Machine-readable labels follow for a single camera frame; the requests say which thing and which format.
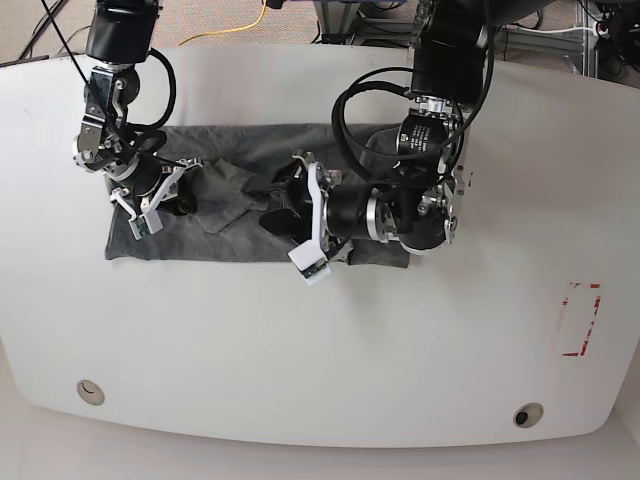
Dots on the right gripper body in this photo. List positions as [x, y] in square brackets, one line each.
[147, 184]

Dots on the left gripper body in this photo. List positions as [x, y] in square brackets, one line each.
[346, 219]

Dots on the grey t-shirt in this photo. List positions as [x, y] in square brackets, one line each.
[225, 226]

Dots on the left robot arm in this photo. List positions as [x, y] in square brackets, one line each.
[407, 195]

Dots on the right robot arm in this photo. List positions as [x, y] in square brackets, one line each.
[126, 153]

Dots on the left table grommet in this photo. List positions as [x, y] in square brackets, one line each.
[90, 392]

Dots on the table grommet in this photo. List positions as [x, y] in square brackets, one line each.
[528, 415]
[90, 392]

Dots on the red tape rectangle marking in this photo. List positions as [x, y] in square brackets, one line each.
[577, 319]

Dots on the right table grommet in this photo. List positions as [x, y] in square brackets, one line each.
[528, 415]

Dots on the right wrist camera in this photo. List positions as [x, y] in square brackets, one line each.
[148, 223]

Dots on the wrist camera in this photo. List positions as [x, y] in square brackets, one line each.
[311, 262]
[148, 223]

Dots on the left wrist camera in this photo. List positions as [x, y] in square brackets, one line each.
[311, 262]

